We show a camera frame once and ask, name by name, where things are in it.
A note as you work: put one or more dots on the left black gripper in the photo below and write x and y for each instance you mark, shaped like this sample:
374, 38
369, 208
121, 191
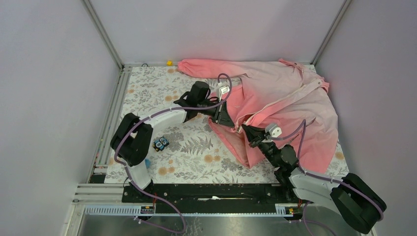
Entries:
222, 116

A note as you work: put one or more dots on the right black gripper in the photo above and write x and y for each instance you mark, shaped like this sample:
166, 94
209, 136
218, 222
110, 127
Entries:
254, 134

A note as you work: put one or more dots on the pink zip-up jacket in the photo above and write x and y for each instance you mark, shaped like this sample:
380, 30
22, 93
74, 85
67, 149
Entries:
282, 92

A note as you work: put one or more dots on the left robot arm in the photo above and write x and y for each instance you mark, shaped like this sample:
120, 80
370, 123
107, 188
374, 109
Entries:
135, 135

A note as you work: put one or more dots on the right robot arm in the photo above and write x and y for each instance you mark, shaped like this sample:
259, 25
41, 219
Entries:
349, 196

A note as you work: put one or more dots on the floral patterned table mat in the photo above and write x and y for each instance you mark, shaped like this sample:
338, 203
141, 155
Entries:
195, 153

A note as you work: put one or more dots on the black owl toy block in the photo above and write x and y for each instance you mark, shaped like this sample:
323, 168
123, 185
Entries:
160, 144

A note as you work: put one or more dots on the white and blue brick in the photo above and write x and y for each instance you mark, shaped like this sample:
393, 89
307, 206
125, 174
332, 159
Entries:
147, 163

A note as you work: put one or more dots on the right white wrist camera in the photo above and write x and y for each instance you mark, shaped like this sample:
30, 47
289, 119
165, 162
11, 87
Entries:
272, 133

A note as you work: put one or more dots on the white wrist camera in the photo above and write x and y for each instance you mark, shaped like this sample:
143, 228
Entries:
272, 133
221, 91

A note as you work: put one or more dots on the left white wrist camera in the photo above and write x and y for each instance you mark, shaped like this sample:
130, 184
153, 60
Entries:
221, 91

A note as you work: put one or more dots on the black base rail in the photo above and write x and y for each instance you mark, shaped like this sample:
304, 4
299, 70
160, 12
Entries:
240, 199

